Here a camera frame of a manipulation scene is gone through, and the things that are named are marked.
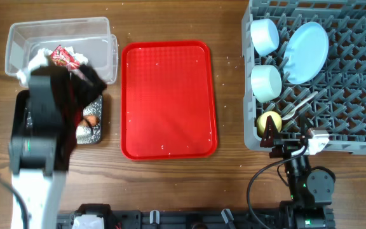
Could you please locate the white plastic spoon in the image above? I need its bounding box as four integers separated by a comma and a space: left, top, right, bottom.
281, 92, 318, 121

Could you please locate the light blue bowl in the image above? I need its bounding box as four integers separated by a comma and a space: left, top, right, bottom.
250, 19, 280, 56

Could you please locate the grey dishwasher rack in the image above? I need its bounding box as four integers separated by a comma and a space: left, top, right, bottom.
241, 0, 366, 155

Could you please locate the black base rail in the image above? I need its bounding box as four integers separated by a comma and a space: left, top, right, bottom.
57, 208, 335, 229

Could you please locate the black plastic tray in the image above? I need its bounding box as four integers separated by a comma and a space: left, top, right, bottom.
10, 88, 104, 146

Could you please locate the clear plastic bin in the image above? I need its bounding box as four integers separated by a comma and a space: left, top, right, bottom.
4, 17, 118, 84

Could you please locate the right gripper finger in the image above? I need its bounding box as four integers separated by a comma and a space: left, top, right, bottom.
300, 116, 310, 142
260, 116, 279, 147

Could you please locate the green bowl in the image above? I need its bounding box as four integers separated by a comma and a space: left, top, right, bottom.
250, 65, 282, 103

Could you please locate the light blue plate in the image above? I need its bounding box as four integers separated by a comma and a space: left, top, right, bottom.
283, 22, 329, 85

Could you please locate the red snack wrapper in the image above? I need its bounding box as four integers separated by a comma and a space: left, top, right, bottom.
50, 45, 81, 71

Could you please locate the white tissue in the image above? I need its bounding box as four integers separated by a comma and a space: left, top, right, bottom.
16, 46, 89, 87

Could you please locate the red serving tray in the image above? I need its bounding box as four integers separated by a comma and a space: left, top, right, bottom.
120, 40, 218, 161

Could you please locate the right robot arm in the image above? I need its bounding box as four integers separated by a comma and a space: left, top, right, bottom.
260, 116, 336, 228

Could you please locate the yellow plastic cup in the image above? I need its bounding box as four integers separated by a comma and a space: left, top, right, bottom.
256, 111, 282, 137

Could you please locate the white rice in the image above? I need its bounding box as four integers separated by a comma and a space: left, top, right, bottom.
76, 95, 103, 144

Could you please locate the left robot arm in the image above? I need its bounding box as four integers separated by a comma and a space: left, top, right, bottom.
8, 64, 107, 228

